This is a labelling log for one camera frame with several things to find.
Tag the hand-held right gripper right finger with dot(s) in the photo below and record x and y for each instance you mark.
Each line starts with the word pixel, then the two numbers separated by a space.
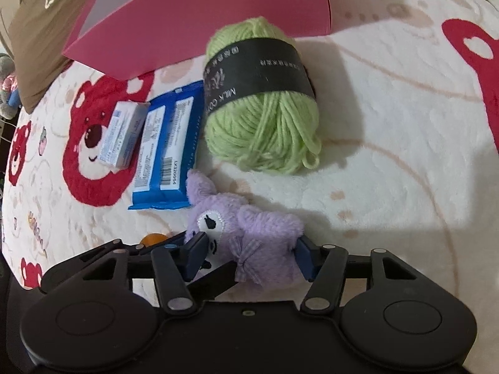
pixel 306 259

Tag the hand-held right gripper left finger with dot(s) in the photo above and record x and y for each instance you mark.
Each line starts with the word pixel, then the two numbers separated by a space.
pixel 195 256

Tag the purple plush toy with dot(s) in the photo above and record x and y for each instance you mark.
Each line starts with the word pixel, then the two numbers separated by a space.
pixel 257 233

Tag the blue snack packet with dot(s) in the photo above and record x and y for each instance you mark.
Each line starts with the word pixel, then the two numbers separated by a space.
pixel 167 148

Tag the small white cardboard box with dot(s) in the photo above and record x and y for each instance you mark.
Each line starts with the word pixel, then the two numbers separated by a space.
pixel 121 136

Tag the green yarn ball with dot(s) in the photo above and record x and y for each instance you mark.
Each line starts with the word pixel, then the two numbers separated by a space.
pixel 261 124

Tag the pink cardboard box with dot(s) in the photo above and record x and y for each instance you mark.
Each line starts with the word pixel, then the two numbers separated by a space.
pixel 234 0

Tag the small orange ball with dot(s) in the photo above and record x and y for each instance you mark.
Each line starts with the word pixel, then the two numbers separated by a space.
pixel 153 240

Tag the grey plush toy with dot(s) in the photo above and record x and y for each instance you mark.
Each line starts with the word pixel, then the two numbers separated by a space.
pixel 7 85

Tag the brown pillow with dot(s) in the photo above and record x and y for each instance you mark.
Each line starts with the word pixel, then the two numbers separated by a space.
pixel 39 46

